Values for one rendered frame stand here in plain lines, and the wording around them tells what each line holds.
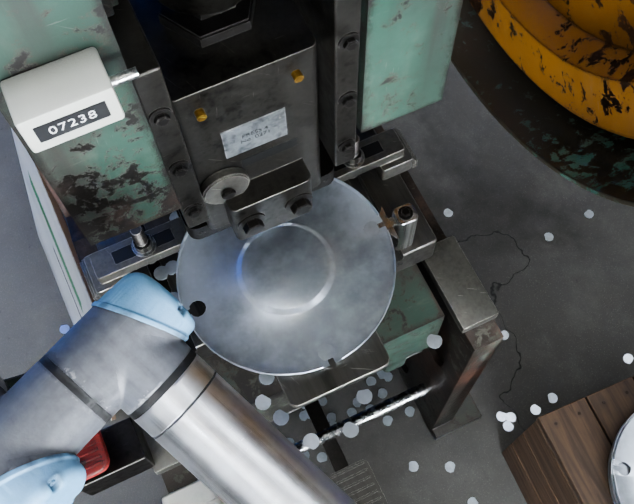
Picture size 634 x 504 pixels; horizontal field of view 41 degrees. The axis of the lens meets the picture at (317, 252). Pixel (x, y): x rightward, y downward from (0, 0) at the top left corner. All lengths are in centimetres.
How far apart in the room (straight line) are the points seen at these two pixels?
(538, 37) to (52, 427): 65
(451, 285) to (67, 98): 79
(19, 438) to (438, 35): 50
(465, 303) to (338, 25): 62
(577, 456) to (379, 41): 96
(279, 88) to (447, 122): 134
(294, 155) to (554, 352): 112
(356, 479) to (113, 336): 104
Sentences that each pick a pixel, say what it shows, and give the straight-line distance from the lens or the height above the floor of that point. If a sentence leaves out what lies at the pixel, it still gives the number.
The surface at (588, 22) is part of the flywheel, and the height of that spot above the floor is 109.
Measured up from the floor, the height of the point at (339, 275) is 79.
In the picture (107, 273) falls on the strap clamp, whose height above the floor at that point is 75.
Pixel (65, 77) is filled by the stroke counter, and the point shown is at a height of 133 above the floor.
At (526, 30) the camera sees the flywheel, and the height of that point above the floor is 104.
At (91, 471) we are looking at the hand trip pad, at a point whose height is 76.
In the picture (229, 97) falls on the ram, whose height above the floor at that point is 114.
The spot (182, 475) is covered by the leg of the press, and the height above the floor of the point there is 62.
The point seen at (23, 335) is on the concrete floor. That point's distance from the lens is 203.
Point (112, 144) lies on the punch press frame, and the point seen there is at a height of 121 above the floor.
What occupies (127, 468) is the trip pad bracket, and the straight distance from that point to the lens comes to 116.
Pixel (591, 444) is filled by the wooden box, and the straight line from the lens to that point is 155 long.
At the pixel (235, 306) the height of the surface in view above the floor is 78.
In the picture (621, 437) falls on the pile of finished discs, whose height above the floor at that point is 38.
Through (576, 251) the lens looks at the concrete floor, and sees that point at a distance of 205.
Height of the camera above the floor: 181
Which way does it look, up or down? 67 degrees down
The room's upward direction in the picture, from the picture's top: 3 degrees counter-clockwise
